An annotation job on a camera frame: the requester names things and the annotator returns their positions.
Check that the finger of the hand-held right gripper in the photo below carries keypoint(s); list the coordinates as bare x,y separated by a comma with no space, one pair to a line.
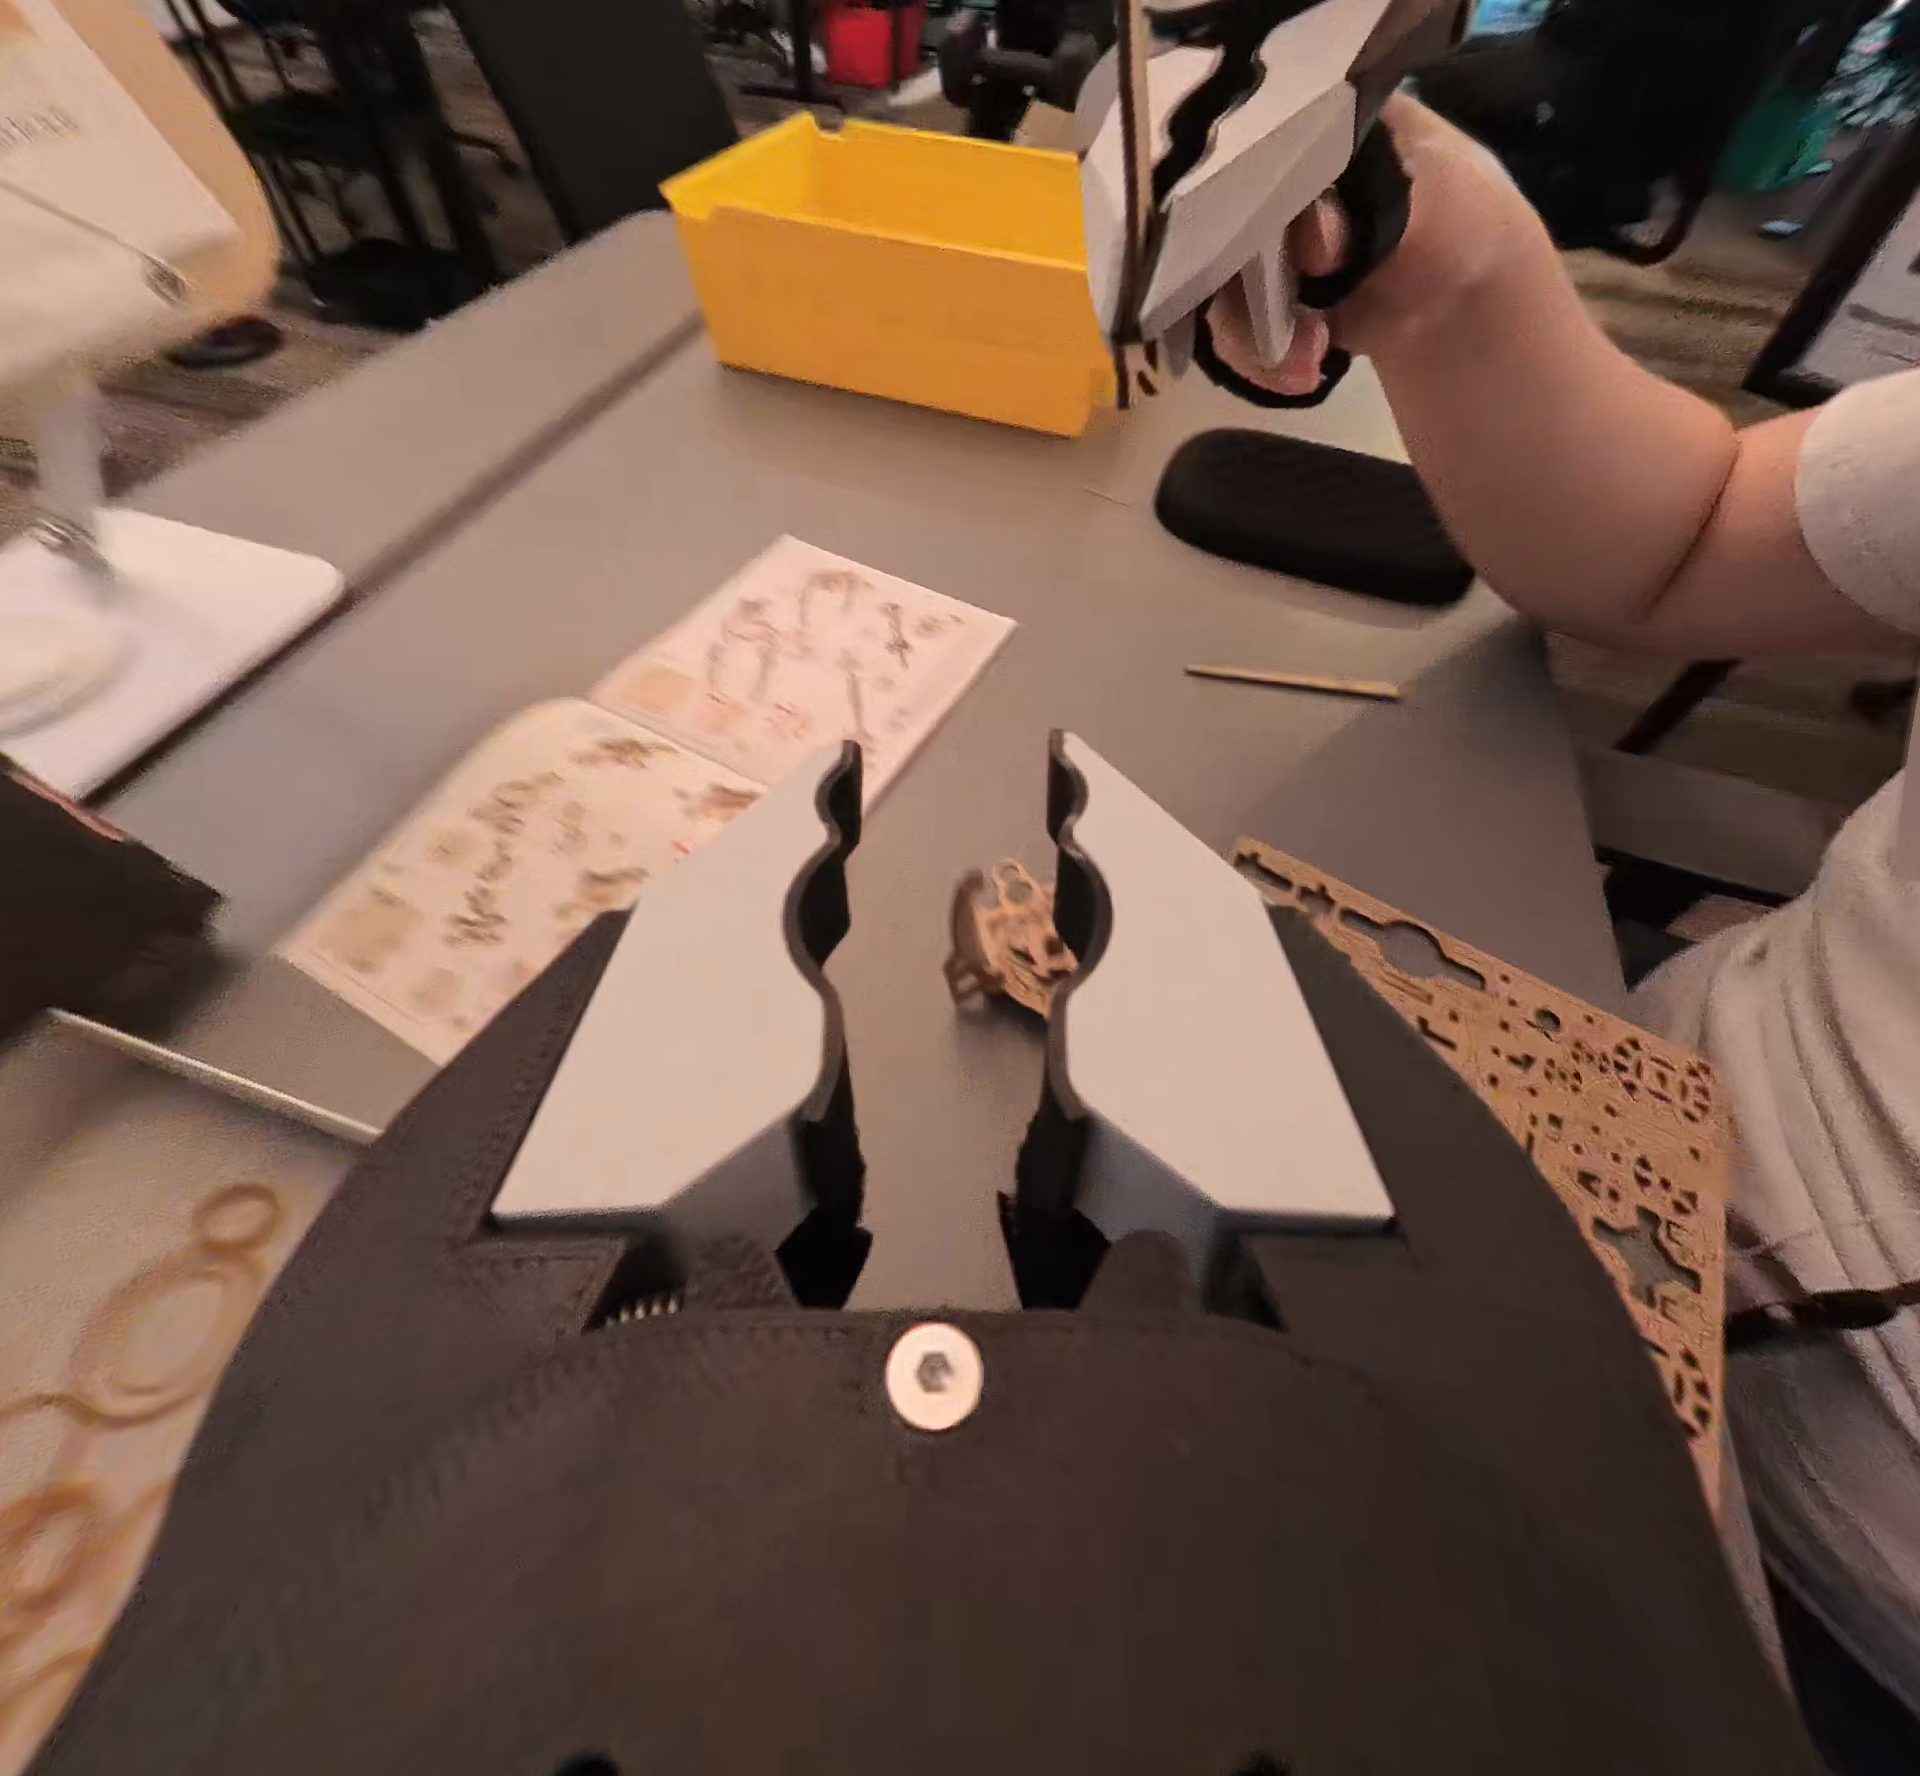
1107,186
1275,186

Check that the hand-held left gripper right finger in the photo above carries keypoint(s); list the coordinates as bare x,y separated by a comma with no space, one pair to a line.
1199,1055

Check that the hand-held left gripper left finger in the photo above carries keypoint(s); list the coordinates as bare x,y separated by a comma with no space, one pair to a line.
676,1055

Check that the thin wooden model piece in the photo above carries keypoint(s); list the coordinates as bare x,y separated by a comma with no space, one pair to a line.
1128,157

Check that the round wooden model assembly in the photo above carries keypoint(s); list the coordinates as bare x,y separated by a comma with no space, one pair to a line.
999,930

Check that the person's right forearm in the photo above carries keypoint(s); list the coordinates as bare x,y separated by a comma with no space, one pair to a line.
1575,457

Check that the laser-cut wooden parts sheet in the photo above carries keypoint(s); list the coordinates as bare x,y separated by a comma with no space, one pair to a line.
1515,1055

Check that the person's right hand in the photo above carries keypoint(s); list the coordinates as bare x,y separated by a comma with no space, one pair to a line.
1448,231

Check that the black dumbbell rack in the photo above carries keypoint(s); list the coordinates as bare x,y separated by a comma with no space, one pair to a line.
1036,36

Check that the yellow plastic bin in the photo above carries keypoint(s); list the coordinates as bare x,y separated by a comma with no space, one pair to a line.
899,307

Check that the paper instruction booklet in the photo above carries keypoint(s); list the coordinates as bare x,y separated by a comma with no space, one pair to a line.
524,845

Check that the red box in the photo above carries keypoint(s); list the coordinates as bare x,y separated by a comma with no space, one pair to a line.
873,43

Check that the black wrist rest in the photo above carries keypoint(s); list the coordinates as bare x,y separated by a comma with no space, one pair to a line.
1304,516

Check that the thin wooden stick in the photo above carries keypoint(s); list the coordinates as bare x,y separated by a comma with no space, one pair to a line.
1290,679

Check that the black partition panel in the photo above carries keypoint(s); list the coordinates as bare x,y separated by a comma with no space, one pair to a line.
569,36

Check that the white cardboard box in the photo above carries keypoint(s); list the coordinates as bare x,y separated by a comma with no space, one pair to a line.
89,1132

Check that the dark brown box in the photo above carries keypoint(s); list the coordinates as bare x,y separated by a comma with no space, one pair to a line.
75,891

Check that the person's white shirt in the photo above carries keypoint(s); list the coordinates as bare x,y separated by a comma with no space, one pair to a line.
1846,980

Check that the white stand base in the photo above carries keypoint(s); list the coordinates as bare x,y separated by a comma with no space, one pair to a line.
164,620

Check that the pile of tan rubber bands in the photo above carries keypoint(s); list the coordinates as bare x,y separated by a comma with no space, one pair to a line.
43,1521

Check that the black metal rack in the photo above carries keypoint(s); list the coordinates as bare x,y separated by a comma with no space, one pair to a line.
299,82

